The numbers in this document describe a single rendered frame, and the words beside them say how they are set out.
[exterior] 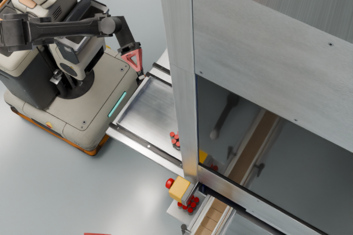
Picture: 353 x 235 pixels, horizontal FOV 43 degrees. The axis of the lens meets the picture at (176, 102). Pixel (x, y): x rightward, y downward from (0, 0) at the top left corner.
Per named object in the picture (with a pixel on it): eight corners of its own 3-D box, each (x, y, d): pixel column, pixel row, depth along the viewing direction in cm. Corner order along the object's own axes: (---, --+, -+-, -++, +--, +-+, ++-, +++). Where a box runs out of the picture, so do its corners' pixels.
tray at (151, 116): (217, 115, 188) (217, 111, 185) (185, 165, 179) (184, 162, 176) (151, 79, 197) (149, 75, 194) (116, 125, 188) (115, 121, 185)
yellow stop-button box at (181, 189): (195, 190, 166) (195, 184, 160) (185, 206, 164) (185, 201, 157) (178, 180, 168) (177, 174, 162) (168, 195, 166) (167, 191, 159)
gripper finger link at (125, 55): (150, 66, 164) (139, 43, 163) (145, 67, 157) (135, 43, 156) (134, 73, 165) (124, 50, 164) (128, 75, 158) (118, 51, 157)
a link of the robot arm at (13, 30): (-30, 17, 127) (-25, 52, 129) (15, 13, 126) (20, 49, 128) (34, 18, 171) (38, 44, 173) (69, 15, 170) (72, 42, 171)
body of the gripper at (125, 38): (142, 46, 164) (133, 28, 164) (134, 46, 154) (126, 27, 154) (126, 53, 166) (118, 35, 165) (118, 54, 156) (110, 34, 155)
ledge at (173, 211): (214, 203, 174) (214, 202, 172) (197, 232, 169) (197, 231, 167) (183, 185, 177) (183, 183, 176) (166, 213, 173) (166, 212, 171)
